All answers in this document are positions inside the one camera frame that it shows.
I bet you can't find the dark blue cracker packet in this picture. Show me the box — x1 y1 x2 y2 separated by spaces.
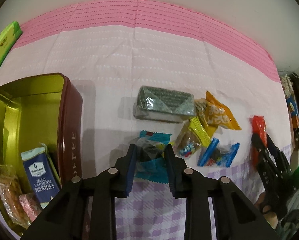
21 144 62 209

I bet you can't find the pink snack packet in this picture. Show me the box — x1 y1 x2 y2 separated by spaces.
19 192 43 223

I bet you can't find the green tissue box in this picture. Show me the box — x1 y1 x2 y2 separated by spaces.
0 21 23 70

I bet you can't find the red snack packet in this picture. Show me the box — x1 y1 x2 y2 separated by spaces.
249 115 268 167

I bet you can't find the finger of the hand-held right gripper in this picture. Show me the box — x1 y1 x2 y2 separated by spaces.
251 133 277 188
266 134 294 178

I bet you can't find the grey seaweed packet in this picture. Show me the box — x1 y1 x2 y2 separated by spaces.
132 85 197 124

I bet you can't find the person's right hand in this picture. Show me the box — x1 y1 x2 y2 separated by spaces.
255 191 280 229

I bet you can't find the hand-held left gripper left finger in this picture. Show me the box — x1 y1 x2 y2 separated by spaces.
21 143 137 240

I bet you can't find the brown gold tin box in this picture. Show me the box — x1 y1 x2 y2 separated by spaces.
0 73 83 237

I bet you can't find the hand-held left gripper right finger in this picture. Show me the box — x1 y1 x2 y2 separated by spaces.
165 144 281 240

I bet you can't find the yellow snack packet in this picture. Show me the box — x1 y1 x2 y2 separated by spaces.
175 117 212 158

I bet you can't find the orange snack packet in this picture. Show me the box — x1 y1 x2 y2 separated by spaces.
195 90 242 135

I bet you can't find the clear fried snack packet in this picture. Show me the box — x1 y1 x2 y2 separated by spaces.
0 164 32 227

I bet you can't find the blue candy packet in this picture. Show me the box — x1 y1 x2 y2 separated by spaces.
197 137 241 168
134 130 176 183

